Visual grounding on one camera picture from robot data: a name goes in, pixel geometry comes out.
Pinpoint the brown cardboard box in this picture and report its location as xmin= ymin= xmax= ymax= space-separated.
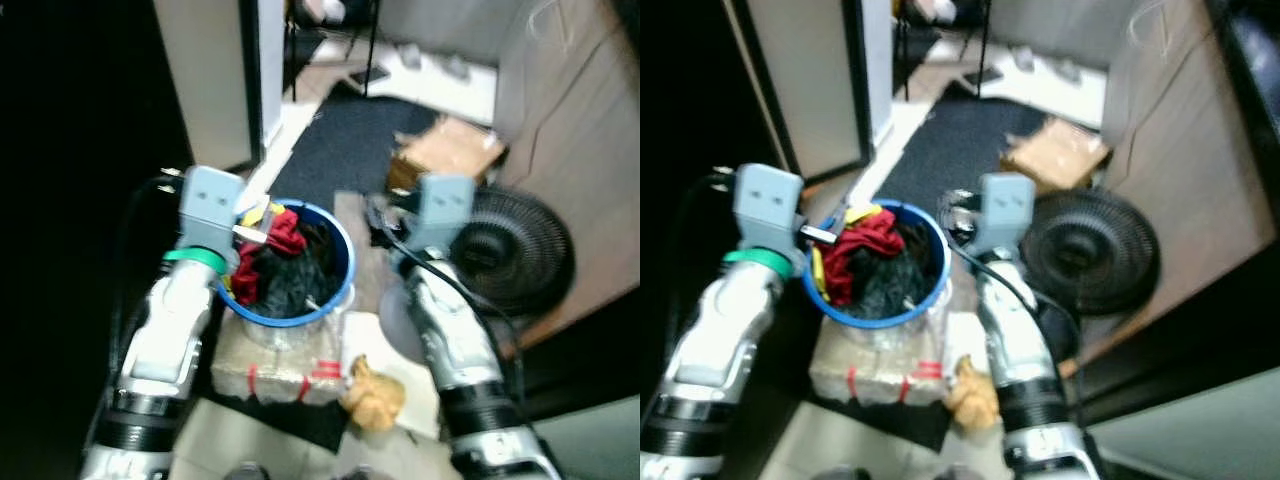
xmin=1000 ymin=114 xmax=1114 ymax=193
xmin=387 ymin=114 xmax=507 ymax=193

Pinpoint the blue-rimmed laundry bucket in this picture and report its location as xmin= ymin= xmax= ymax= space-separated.
xmin=800 ymin=198 xmax=954 ymax=346
xmin=214 ymin=198 xmax=357 ymax=346

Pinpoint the wrapped box with red tape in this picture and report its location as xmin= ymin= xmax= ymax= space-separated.
xmin=209 ymin=318 xmax=347 ymax=407
xmin=807 ymin=316 xmax=950 ymax=407

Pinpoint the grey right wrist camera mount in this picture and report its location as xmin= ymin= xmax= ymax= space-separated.
xmin=413 ymin=174 xmax=477 ymax=255
xmin=977 ymin=172 xmax=1039 ymax=258

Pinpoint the red cloth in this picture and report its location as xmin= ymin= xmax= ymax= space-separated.
xmin=232 ymin=208 xmax=310 ymax=307
xmin=822 ymin=208 xmax=907 ymax=307

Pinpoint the tan plush toy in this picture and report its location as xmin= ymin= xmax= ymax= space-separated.
xmin=339 ymin=354 xmax=407 ymax=434
xmin=944 ymin=354 xmax=1002 ymax=432

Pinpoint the black round fan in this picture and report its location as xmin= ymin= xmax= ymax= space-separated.
xmin=448 ymin=188 xmax=577 ymax=321
xmin=1020 ymin=188 xmax=1162 ymax=321

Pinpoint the black-framed frosted panel door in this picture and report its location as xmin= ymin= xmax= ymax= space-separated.
xmin=722 ymin=0 xmax=873 ymax=187
xmin=153 ymin=0 xmax=265 ymax=173

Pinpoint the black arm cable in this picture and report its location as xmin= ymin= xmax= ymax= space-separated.
xmin=945 ymin=232 xmax=1088 ymax=403
xmin=680 ymin=168 xmax=739 ymax=321
xmin=108 ymin=172 xmax=187 ymax=336
xmin=383 ymin=222 xmax=523 ymax=403

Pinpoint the yellow cloth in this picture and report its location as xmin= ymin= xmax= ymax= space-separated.
xmin=810 ymin=203 xmax=887 ymax=301
xmin=238 ymin=203 xmax=288 ymax=229

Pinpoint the dark green-black garment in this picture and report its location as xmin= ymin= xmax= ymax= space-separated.
xmin=850 ymin=222 xmax=942 ymax=321
xmin=255 ymin=222 xmax=343 ymax=320

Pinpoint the black floor mat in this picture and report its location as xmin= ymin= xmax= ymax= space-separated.
xmin=874 ymin=93 xmax=1051 ymax=216
xmin=268 ymin=93 xmax=443 ymax=213

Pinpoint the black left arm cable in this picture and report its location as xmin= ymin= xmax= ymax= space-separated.
xmin=680 ymin=168 xmax=739 ymax=321
xmin=108 ymin=172 xmax=187 ymax=336

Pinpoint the black folding chair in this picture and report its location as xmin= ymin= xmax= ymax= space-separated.
xmin=285 ymin=0 xmax=383 ymax=99
xmin=895 ymin=0 xmax=993 ymax=101

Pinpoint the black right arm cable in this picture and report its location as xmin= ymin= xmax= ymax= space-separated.
xmin=383 ymin=222 xmax=523 ymax=403
xmin=945 ymin=232 xmax=1088 ymax=403

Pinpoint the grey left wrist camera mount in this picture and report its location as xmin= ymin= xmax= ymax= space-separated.
xmin=178 ymin=165 xmax=248 ymax=253
xmin=732 ymin=163 xmax=807 ymax=253

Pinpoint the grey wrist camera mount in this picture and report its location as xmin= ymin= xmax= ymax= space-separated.
xmin=732 ymin=163 xmax=807 ymax=253
xmin=178 ymin=165 xmax=248 ymax=253
xmin=413 ymin=174 xmax=477 ymax=255
xmin=977 ymin=172 xmax=1039 ymax=258

